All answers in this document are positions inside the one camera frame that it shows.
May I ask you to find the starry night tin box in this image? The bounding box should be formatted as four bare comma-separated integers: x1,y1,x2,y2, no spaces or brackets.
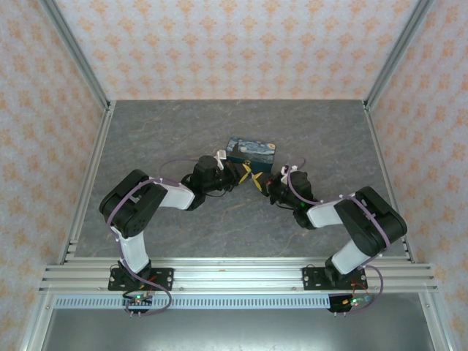
224,137,278,176

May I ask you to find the aluminium front beam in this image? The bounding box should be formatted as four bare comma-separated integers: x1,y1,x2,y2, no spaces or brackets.
39,257,439,293

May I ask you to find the grey metal panel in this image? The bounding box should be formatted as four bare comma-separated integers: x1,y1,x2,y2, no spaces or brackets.
39,309,436,351

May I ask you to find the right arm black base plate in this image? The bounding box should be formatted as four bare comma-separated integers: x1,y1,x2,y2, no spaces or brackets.
302,265,369,292

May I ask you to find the aluminium table side rail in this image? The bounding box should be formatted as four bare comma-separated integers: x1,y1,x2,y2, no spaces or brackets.
58,100,116,264
363,100,418,264

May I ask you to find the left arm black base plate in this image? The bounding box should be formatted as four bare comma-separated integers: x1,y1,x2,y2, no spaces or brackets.
107,268,175,292

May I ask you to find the grey slotted cable duct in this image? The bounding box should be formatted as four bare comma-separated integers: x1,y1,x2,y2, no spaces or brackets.
53,295,366,310

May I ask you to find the short aluminium frame post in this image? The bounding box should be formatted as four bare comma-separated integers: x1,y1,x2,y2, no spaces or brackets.
418,292,453,351
20,292,56,351

